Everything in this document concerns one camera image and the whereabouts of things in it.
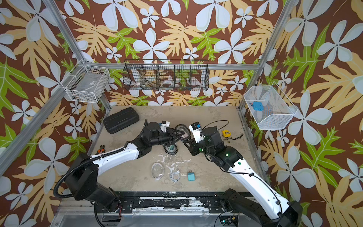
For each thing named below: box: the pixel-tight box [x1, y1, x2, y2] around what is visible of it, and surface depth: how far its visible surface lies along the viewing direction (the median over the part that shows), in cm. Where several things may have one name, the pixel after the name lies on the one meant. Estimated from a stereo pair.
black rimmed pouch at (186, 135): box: [174, 123, 191, 142], surface depth 79 cm
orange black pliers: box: [95, 144, 106, 155], surface depth 97 cm
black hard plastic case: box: [103, 107, 140, 134], surface depth 106 cm
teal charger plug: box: [187, 171, 196, 182], surface depth 84 cm
